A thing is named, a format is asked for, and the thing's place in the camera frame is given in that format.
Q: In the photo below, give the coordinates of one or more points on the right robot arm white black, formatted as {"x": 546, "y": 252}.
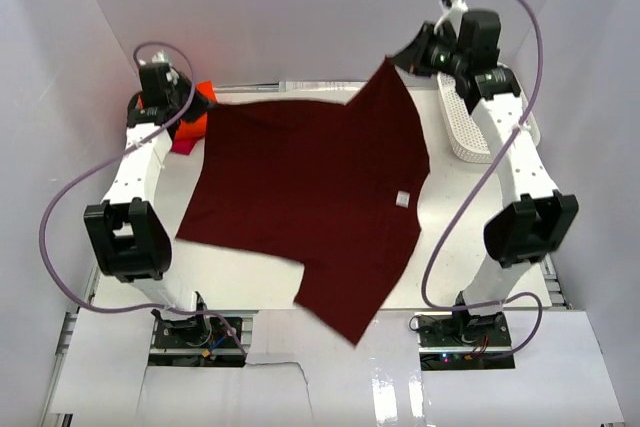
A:
{"x": 462, "y": 45}

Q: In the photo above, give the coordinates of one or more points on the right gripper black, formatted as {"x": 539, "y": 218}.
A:
{"x": 420, "y": 48}

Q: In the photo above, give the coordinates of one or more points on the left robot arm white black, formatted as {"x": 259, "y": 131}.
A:
{"x": 128, "y": 238}

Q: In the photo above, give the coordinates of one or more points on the white perforated plastic basket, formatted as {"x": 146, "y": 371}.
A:
{"x": 466, "y": 139}

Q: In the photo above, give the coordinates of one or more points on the dark red t shirt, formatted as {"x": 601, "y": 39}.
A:
{"x": 332, "y": 186}

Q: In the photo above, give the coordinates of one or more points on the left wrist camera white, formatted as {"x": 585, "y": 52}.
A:
{"x": 161, "y": 57}

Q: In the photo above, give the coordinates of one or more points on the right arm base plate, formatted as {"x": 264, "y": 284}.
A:
{"x": 458, "y": 342}

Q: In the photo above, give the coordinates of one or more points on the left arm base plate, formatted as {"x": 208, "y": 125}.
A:
{"x": 199, "y": 341}

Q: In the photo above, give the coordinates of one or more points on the folded pink t shirt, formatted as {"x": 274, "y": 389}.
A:
{"x": 184, "y": 147}

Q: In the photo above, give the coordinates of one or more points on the folded orange t shirt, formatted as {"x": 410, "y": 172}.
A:
{"x": 192, "y": 125}

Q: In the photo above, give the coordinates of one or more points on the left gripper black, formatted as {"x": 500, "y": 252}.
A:
{"x": 191, "y": 104}

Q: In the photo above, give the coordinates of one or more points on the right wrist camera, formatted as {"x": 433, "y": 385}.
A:
{"x": 452, "y": 12}

